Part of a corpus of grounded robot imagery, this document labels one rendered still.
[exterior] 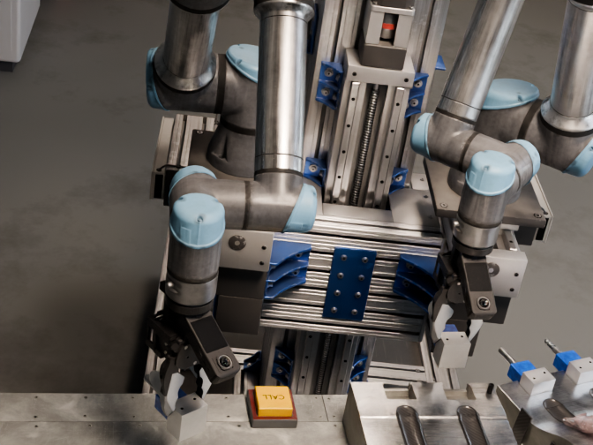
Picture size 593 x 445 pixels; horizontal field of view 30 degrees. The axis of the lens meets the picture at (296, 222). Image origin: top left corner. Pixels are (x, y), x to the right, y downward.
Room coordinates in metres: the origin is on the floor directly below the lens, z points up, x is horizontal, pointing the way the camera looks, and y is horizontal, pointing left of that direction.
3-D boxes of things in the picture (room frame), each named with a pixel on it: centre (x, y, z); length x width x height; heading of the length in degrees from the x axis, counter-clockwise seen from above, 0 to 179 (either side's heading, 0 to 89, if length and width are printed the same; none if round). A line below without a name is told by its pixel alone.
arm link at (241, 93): (1.97, 0.13, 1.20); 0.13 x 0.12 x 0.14; 101
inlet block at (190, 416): (1.34, 0.15, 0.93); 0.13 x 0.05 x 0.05; 45
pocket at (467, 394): (1.53, -0.33, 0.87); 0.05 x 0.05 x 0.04; 13
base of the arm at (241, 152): (1.97, 0.12, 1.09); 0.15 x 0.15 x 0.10
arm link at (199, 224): (1.33, 0.14, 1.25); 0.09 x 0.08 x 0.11; 11
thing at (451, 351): (1.64, -0.30, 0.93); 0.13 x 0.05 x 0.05; 15
